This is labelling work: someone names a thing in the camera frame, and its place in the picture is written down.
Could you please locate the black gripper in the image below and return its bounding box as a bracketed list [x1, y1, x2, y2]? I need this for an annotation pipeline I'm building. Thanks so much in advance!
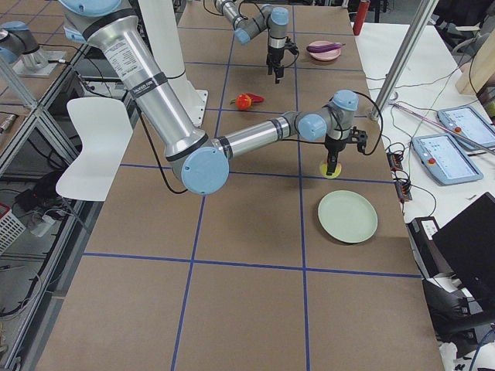
[266, 38, 299, 83]
[324, 129, 367, 177]

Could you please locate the yellow pink peach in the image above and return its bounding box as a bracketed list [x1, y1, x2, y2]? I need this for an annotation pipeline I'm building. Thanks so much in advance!
[319, 162, 342, 179]

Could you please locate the red chili pepper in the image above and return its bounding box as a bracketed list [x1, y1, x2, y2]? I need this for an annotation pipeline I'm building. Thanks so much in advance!
[230, 94, 265, 104]

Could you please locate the purple eggplant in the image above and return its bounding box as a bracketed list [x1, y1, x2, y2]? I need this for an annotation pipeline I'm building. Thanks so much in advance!
[306, 42, 345, 54]

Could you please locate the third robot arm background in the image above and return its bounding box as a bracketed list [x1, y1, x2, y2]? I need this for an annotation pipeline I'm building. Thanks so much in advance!
[1, 21, 67, 78]

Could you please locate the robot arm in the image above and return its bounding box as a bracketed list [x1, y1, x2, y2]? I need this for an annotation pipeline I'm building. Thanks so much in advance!
[61, 1, 367, 195]
[213, 1, 299, 84]

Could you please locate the red orange apple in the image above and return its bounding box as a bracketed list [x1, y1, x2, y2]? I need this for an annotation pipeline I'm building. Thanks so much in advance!
[234, 94, 252, 111]

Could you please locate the pink plate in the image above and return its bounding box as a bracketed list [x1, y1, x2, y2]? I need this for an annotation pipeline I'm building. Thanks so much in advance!
[306, 40, 342, 62]

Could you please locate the green plate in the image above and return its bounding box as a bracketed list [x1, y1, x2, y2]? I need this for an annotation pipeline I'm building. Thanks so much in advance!
[317, 190, 378, 243]

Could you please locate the orange electronics board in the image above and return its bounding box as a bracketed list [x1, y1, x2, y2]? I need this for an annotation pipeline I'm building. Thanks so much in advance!
[386, 151, 412, 204]

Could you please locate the red bottle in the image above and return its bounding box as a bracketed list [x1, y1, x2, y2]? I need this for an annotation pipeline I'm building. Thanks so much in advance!
[353, 0, 370, 36]

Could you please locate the near teach pendant tablet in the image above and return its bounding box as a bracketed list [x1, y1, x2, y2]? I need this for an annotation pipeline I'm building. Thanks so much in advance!
[411, 134, 483, 186]

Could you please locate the teach pendant tablet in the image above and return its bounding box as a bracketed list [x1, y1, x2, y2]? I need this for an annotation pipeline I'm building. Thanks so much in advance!
[437, 105, 494, 148]
[411, 134, 483, 186]

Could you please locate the black box with label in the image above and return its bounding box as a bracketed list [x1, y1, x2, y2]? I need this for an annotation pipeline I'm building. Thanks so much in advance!
[406, 216, 442, 278]

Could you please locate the far teach pendant tablet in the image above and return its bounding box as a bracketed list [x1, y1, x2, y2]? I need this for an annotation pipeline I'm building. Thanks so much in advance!
[437, 105, 494, 148]

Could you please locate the black laptop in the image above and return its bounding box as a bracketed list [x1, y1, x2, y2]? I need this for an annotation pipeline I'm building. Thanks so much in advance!
[432, 192, 494, 308]

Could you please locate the white chair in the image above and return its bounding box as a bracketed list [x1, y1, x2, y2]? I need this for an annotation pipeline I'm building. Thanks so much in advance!
[56, 97, 133, 202]

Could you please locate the white plastic basket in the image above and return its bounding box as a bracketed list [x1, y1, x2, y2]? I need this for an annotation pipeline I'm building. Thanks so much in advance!
[0, 203, 26, 254]

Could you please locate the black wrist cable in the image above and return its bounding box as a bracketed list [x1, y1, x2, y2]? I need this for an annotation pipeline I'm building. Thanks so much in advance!
[350, 91, 384, 156]

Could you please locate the aluminium frame post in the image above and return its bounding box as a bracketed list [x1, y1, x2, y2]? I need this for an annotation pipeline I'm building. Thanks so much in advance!
[369, 0, 439, 121]

